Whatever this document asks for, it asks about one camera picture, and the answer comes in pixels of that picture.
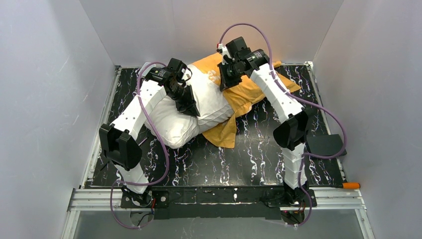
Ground white pillow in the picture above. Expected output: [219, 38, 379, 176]
[149, 64, 234, 149]

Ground yellow and blue pillowcase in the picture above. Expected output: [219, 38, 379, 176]
[191, 52, 301, 149]

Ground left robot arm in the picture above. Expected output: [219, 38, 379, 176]
[99, 58, 200, 195]

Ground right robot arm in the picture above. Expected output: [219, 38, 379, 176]
[216, 37, 312, 190]

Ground black plate on table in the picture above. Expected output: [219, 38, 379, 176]
[306, 134, 344, 156]

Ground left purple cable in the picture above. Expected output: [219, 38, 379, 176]
[109, 61, 171, 230]

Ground purple cable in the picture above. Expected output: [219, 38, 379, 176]
[109, 61, 171, 230]
[218, 23, 348, 228]

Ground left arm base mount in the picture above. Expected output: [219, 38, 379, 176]
[120, 186, 170, 209]

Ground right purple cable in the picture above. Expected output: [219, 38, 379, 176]
[218, 23, 348, 228]

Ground aluminium frame rail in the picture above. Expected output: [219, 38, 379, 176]
[61, 66, 122, 239]

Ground orange handled tool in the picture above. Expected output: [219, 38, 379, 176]
[314, 182, 360, 190]

